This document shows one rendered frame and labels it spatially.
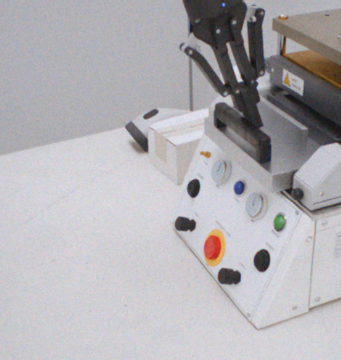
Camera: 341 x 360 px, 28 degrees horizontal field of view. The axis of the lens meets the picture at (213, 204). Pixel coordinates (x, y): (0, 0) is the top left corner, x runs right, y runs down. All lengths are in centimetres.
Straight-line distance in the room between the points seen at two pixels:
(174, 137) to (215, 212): 29
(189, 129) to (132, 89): 122
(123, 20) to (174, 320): 163
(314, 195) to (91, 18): 165
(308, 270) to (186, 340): 20
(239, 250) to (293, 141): 19
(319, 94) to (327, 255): 24
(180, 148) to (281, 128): 34
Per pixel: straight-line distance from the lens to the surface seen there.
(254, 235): 103
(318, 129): 104
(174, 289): 109
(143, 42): 257
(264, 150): 97
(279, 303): 100
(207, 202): 115
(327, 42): 104
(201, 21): 93
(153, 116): 150
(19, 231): 128
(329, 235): 98
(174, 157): 135
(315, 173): 95
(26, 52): 242
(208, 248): 111
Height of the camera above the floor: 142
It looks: 31 degrees down
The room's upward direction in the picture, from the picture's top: straight up
